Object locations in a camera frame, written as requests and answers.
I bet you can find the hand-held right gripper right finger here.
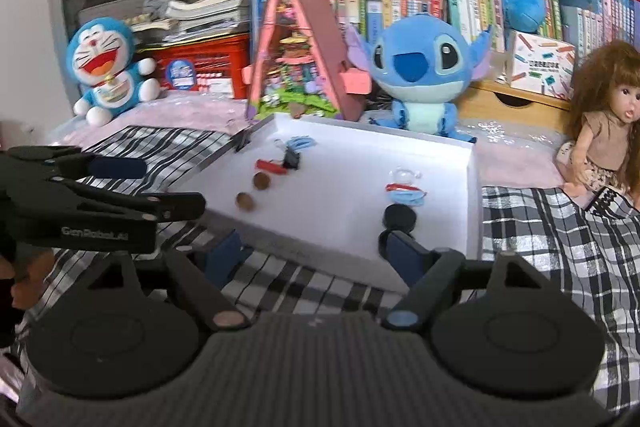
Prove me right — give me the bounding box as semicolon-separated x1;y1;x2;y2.
382;229;551;331

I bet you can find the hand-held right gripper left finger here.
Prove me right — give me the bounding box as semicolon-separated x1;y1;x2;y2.
95;229;253;331

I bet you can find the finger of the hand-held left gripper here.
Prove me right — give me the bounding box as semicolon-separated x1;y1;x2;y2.
9;146;149;180
60;187;207;223

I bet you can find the black round container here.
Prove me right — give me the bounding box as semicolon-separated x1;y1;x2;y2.
377;229;401;260

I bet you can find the black round lid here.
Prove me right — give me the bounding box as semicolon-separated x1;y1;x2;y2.
382;204;418;230

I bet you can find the blue round lid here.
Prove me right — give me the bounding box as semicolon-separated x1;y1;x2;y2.
387;184;426;208

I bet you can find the clear plastic capsule half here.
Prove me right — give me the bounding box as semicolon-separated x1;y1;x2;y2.
389;167;420;186

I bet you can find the white cardboard box tray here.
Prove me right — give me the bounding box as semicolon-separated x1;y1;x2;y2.
172;113;481;295

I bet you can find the person's left hand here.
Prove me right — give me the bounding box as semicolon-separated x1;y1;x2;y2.
9;251;57;312

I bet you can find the blue cat plush toy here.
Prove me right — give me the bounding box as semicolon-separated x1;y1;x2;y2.
66;18;161;126

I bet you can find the black white plaid blanket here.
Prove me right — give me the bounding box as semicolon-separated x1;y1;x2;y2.
10;124;640;413

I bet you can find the red plastic crate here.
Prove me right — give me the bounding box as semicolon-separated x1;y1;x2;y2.
140;34;251;100

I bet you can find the wooden drawer organizer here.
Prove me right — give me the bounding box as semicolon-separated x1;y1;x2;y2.
457;79;573;125

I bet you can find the pink triangular house model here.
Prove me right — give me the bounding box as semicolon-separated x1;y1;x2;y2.
242;0;373;122

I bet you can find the blue alien plush toy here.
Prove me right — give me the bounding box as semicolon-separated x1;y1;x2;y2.
347;14;493;142

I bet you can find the white printed carton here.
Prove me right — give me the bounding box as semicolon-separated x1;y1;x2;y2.
502;29;576;100

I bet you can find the brown haired doll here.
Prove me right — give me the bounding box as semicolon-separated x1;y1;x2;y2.
557;41;640;212

